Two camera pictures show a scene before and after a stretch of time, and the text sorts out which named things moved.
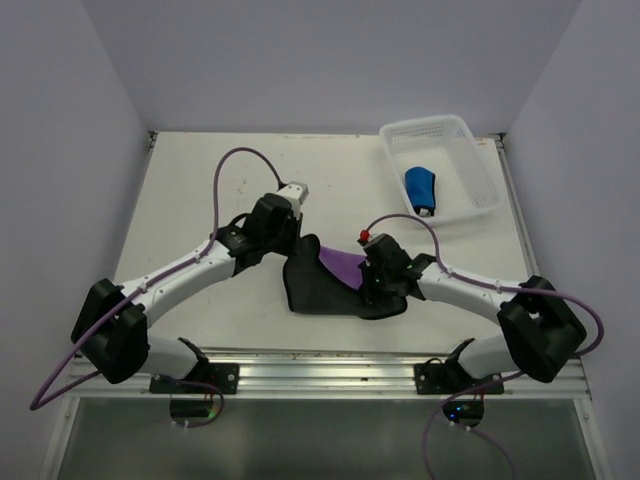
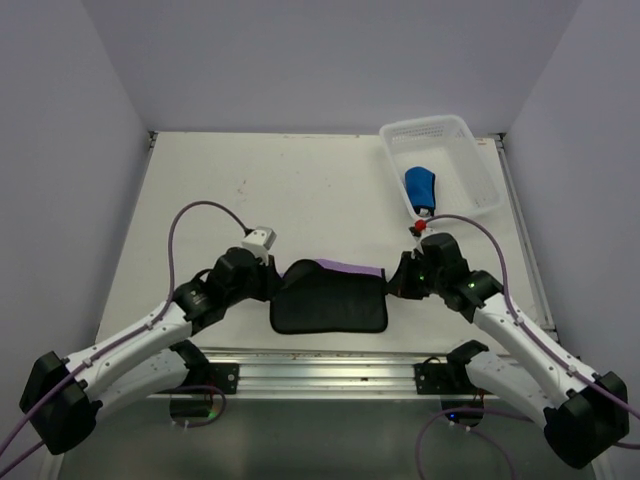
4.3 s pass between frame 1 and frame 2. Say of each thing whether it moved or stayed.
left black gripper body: moved
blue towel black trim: stayed
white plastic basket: stayed
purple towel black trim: moved
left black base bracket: stayed
